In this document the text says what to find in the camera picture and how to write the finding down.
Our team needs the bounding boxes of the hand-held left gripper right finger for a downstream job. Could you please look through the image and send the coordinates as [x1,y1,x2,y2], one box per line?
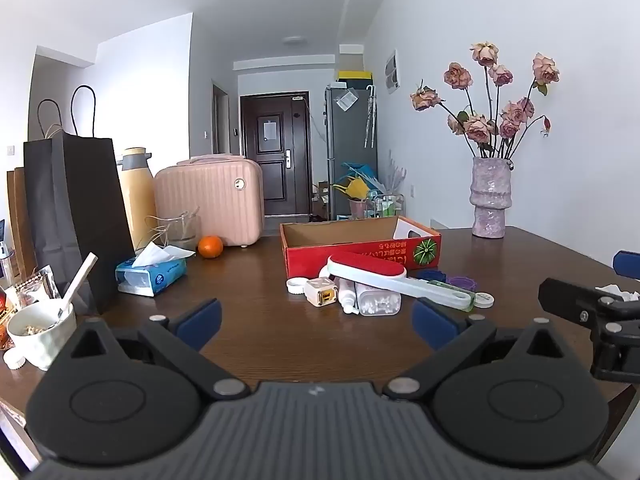
[382,297,571,401]

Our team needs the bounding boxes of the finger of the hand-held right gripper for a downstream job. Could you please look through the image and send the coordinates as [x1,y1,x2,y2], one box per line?
[538,277,640,383]
[613,250,640,280]

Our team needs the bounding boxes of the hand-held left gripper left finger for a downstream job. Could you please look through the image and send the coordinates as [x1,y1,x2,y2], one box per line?
[52,297,251,401]

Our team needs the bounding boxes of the clear cotton swab box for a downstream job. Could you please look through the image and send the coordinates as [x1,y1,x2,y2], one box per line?
[354,282,402,317]

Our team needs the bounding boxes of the red and white lint brush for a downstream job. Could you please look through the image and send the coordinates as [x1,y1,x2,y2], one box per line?
[319,253,476,313]

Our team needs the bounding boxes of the small white bottle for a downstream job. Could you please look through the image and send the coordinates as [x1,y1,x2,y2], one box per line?
[337,280,361,316]

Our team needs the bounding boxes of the red cardboard box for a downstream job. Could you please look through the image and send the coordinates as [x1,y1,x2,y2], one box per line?
[279,216,443,281]

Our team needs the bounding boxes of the white cube charger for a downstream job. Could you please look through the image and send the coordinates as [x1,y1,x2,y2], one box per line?
[304,279,338,308]

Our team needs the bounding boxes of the white crumpled tissue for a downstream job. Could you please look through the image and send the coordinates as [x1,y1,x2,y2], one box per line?
[595,284,640,302]

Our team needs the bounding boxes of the blue tissue pack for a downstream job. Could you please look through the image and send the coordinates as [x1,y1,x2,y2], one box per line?
[115,241,197,297]

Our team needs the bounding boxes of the orange fruit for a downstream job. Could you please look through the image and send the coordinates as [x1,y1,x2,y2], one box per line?
[198,235,224,260]

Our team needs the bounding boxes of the clear glass cup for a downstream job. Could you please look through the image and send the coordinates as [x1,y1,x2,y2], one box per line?
[145,212,202,252]

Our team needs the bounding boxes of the pink hard-shell suitcase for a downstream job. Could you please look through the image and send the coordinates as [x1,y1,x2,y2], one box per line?
[153,156,264,247]

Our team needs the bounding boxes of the metal rolling cart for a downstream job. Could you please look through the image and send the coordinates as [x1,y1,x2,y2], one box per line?
[367,191,405,219]

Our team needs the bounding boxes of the white spoon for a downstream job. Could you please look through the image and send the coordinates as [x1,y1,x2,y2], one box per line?
[56,252,98,323]

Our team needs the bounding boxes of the yellow thermos jug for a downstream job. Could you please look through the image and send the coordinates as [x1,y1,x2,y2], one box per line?
[116,147,158,251]

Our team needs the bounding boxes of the white feather decoration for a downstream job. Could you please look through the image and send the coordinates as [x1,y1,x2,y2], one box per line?
[377,152,407,196]

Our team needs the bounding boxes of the yellow plastic item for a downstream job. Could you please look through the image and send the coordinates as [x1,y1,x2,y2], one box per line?
[332,175,368,201]

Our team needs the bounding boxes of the white ceramic bowl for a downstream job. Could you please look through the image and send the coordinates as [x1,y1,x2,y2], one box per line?
[7,302,77,372]

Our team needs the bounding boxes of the silver snack packet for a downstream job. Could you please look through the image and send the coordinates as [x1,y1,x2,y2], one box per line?
[17,266,62,306]

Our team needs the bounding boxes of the black paper bag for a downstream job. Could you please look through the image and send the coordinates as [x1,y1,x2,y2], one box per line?
[23,85,137,315]

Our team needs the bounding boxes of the blue folded rack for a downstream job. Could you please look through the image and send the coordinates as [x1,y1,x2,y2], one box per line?
[340,161,378,181]

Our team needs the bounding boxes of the dark brown entrance door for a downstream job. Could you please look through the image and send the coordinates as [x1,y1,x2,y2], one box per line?
[240,92,311,217]

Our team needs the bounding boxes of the grey refrigerator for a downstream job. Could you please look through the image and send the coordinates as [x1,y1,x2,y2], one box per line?
[325,84,379,221]

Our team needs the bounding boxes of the dried pink rose bouquet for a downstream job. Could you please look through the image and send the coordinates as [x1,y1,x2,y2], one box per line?
[410,41,561,161]

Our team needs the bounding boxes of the dark snack packet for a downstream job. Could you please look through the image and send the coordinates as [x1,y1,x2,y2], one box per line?
[0,290,23,351]

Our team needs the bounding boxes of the brown paper bag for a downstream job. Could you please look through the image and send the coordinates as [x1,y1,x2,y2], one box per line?
[6,167,38,283]

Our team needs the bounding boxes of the clear folded umbrella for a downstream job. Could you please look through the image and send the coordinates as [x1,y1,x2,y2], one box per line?
[364,85,378,149]

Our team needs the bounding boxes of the navy and yellow box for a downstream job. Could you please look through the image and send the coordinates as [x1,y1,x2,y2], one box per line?
[336,70,373,87]

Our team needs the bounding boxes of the beige box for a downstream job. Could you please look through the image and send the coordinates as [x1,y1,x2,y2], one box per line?
[339,44,366,72]

